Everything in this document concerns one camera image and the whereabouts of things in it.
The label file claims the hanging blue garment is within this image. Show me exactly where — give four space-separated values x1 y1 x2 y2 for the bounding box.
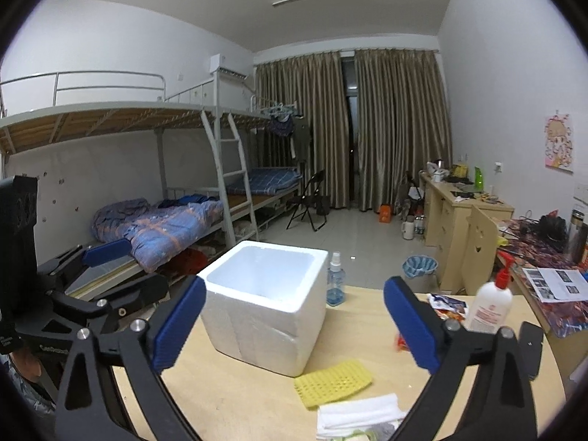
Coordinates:
269 115 295 137

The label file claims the blue plaid quilt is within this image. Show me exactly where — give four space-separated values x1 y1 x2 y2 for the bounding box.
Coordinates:
92 197 226 273

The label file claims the white foam box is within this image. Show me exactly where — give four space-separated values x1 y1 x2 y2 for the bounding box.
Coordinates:
197 240 329 377

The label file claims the beige curtain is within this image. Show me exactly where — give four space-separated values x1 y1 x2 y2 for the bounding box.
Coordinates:
355 48 453 214
255 50 354 209

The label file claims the trash bin with blue liner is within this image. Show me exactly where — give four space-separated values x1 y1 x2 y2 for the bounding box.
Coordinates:
403 255 438 293

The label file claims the blue checked mattress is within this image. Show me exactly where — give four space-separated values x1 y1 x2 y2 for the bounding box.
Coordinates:
226 168 300 195

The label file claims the white lotion bottle red pump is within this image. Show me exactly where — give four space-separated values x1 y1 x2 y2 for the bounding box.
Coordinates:
464 250 514 334

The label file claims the light wooden desk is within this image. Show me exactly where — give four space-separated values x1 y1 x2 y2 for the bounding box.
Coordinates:
419 170 515 258

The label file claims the hanging dark garment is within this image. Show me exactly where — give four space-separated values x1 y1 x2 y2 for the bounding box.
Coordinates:
291 117 313 162

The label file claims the dark thermos flask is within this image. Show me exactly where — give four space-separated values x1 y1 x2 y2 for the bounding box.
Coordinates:
567 209 588 259

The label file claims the pink wall poster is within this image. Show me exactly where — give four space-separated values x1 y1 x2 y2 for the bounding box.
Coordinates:
544 112 575 173

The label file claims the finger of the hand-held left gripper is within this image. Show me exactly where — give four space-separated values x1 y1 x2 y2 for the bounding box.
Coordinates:
46 273 170 331
37 238 133 292

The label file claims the yellow foam fruit net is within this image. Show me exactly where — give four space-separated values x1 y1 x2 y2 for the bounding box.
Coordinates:
294 361 374 409

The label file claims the black folding chair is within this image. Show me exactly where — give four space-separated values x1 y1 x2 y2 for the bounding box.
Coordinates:
286 170 329 232

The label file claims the white metal bunk bed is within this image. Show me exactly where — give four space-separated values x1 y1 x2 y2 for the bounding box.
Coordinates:
220 94 305 235
0 70 258 297

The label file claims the printed paper sheet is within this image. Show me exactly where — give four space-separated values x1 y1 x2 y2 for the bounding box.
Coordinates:
521 266 588 304

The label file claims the wooden chair with smile cutout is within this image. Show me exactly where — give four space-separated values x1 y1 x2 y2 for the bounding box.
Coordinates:
457 204 503 295

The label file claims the white metal bed ladder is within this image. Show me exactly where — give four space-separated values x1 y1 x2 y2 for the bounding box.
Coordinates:
201 109 259 245

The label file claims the clear blue spray bottle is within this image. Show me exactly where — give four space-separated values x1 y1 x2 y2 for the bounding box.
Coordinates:
327 252 346 307

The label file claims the white air conditioner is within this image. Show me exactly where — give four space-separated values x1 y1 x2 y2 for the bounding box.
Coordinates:
209 54 251 79

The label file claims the dark printed tablecloth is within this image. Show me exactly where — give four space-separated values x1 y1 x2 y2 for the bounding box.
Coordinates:
498 218 588 338

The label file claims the black bag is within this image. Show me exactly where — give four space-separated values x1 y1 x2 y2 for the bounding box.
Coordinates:
537 214 568 240

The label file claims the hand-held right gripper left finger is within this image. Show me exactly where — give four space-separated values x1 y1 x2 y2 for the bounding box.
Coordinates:
55 277 207 441

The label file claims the white foam sheet stack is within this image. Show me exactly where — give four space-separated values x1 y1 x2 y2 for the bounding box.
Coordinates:
316 392 407 441

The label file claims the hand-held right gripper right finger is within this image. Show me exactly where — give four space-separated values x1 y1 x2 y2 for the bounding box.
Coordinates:
383 277 545 441

